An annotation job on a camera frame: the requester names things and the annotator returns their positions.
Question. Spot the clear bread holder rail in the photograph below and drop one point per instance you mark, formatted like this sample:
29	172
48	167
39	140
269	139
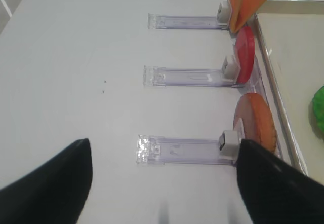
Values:
163	150

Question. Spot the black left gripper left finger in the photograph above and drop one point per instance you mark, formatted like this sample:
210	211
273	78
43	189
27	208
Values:
55	192

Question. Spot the bread bun slice left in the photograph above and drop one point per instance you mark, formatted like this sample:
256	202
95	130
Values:
257	120

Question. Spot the left long clear strip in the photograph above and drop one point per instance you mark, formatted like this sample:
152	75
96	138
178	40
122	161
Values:
261	84

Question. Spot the right orange cheese slice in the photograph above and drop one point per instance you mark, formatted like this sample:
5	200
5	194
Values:
251	3

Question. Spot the white metal tray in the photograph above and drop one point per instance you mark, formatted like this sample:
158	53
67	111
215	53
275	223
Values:
290	34

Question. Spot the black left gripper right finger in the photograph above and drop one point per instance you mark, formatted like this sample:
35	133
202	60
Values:
273	191

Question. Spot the upright red tomato slice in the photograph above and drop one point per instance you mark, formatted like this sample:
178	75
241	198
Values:
245	51

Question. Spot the green lettuce leaf on tray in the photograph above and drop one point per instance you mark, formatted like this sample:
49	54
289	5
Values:
317	112

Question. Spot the clear cheese holder rail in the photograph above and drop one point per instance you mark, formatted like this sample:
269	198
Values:
218	22

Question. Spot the clear tomato holder rail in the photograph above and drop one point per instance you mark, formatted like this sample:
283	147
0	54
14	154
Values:
227	76

